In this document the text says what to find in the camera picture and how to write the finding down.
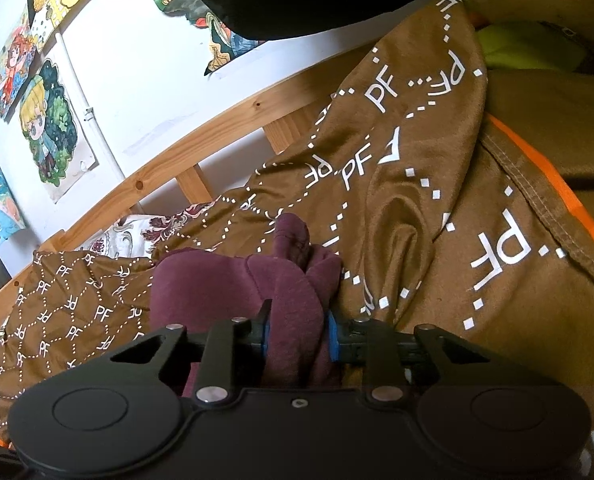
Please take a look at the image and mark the green-framed blond figure wall poster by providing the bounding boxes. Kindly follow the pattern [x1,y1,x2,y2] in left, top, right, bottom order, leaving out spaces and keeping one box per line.
[18,56,99,204]

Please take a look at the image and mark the wooden bed frame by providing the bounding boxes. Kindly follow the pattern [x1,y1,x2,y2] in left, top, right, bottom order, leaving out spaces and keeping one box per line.
[0,42,375,343]

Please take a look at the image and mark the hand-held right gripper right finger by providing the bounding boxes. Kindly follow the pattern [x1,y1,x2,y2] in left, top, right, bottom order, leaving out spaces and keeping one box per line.
[326,309,491,407]

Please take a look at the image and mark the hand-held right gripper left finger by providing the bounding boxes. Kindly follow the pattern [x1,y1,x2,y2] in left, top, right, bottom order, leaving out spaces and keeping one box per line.
[110,299,274,407]

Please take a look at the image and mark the brown printed blanket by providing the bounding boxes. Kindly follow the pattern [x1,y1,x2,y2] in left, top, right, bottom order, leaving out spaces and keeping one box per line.
[0,0,594,480]

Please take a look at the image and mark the maroon small garment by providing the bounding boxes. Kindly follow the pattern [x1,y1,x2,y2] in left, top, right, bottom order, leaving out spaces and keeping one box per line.
[149,212,347,397]

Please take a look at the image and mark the white floral bed sheet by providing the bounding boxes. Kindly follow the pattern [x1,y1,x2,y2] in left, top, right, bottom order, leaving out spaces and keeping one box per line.
[88,200,219,262]

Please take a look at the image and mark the white wall pipe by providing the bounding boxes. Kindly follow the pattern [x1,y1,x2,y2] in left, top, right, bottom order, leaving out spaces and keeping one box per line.
[56,30,128,182]

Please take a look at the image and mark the yellow-green cloth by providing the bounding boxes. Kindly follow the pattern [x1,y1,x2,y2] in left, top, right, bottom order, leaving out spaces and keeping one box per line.
[477,22,594,72]

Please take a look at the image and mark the orange-haired figure wall poster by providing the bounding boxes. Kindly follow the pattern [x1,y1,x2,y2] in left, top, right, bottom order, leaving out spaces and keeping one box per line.
[0,24,45,118]

